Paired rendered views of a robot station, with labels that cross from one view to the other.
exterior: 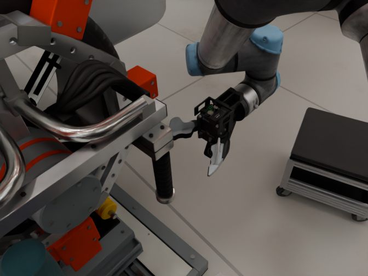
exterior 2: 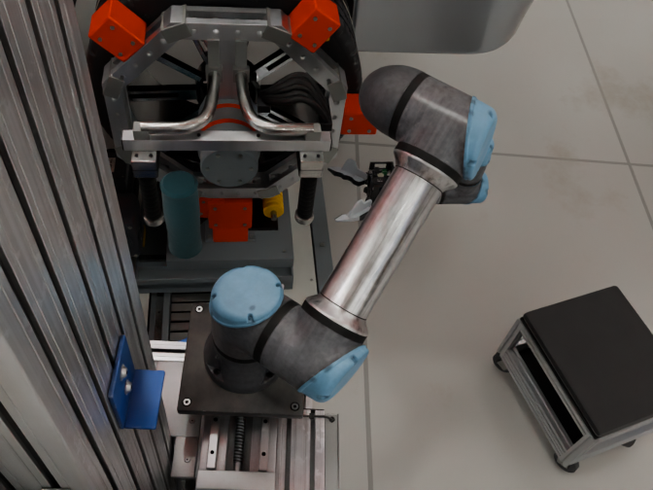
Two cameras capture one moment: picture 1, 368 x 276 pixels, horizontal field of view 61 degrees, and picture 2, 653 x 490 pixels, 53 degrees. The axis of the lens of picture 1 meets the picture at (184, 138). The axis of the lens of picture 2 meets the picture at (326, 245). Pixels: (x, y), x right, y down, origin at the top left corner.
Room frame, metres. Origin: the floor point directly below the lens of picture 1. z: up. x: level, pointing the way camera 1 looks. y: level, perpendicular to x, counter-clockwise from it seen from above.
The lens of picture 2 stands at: (-0.39, -0.53, 1.93)
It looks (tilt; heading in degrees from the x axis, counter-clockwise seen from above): 53 degrees down; 32
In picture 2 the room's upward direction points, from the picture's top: 10 degrees clockwise
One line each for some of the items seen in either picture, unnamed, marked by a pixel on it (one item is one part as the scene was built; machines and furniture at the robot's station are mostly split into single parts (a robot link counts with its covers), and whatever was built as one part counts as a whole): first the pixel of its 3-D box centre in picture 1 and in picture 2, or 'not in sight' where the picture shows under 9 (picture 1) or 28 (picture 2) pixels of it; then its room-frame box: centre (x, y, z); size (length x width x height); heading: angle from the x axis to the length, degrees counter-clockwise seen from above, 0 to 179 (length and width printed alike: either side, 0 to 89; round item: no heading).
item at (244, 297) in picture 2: not in sight; (249, 311); (0.03, -0.14, 0.98); 0.13 x 0.12 x 0.14; 96
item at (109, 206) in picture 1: (86, 190); (271, 179); (0.60, 0.32, 0.51); 0.29 x 0.06 x 0.06; 46
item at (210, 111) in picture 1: (220, 116); (393, 186); (0.54, -0.09, 0.86); 0.12 x 0.08 x 0.09; 136
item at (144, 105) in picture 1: (75, 89); (276, 89); (0.43, 0.18, 1.03); 0.19 x 0.18 x 0.11; 46
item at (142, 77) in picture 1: (136, 87); (358, 114); (0.67, 0.12, 0.85); 0.09 x 0.08 x 0.07; 136
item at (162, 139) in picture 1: (147, 133); (309, 154); (0.42, 0.07, 0.93); 0.09 x 0.05 x 0.05; 46
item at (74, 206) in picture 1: (44, 176); (228, 135); (0.39, 0.28, 0.85); 0.21 x 0.14 x 0.14; 46
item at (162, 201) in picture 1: (162, 174); (306, 195); (0.40, 0.05, 0.83); 0.04 x 0.04 x 0.16
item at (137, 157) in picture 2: not in sight; (146, 154); (0.18, 0.30, 0.93); 0.09 x 0.05 x 0.05; 46
